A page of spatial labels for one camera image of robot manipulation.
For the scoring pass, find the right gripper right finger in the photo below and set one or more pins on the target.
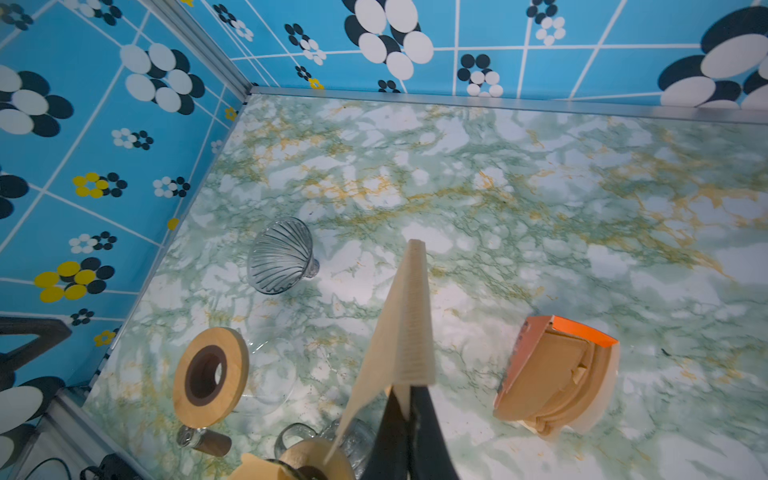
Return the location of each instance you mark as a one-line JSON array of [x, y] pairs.
[[429, 458]]

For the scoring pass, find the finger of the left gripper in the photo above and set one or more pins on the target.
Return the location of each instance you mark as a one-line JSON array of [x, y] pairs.
[[46, 332]]

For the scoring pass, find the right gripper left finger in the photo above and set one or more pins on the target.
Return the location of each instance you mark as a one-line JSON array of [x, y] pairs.
[[389, 459]]

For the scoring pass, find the ribbed glass carafe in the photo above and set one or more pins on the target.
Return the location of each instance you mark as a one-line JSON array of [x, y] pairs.
[[323, 454]]

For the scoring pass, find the aluminium front rail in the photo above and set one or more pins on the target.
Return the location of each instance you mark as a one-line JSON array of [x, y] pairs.
[[64, 443]]

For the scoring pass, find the left aluminium corner post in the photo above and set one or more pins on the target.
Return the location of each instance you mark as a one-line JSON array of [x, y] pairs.
[[174, 16]]

